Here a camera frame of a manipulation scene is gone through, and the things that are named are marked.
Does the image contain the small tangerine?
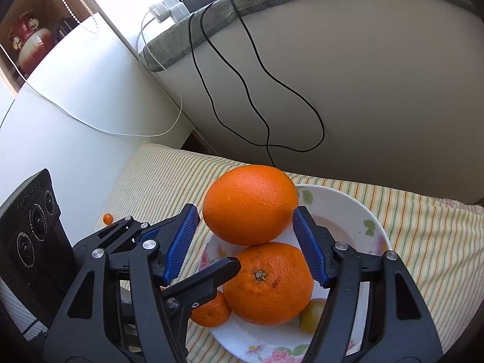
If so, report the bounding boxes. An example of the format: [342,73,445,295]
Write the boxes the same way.
[190,290,232,328]

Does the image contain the medium orange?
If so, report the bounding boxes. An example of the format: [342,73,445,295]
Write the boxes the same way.
[202,164,299,246]

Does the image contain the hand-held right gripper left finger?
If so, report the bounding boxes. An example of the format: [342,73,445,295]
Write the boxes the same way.
[43,203,200,363]

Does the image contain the striped blanket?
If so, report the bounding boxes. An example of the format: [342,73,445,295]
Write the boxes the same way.
[0,142,484,363]

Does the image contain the olive green round fruit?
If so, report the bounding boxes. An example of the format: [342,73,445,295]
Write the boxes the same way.
[299,298,328,334]

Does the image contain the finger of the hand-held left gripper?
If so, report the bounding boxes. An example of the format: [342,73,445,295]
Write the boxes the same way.
[72,215,173,270]
[162,256,241,315]

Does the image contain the large orange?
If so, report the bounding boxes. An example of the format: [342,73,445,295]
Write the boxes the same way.
[222,242,315,326]

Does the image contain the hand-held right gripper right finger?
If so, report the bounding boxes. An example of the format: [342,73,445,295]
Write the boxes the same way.
[292,206,444,363]

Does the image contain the long white cable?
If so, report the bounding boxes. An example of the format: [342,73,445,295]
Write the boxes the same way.
[0,8,185,137]

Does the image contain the black cable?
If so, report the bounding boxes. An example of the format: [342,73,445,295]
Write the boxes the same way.
[200,0,276,169]
[228,0,326,152]
[188,11,275,169]

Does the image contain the floral white plate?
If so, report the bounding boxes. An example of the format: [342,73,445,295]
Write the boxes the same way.
[198,184,393,363]

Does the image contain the dark books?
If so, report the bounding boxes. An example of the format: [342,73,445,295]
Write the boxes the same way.
[55,17,77,43]

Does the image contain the wooden shelf niche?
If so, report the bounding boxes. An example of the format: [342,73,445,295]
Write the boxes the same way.
[0,0,95,93]

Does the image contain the white bead cord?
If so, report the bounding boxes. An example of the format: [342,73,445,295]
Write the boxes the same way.
[43,0,100,34]

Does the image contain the white power strip with chargers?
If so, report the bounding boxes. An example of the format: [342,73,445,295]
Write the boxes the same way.
[148,0,187,23]

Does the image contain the short white cable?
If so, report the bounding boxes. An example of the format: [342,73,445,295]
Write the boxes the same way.
[143,41,168,72]

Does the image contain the red and white vase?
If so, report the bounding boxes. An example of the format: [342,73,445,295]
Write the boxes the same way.
[7,9,55,74]

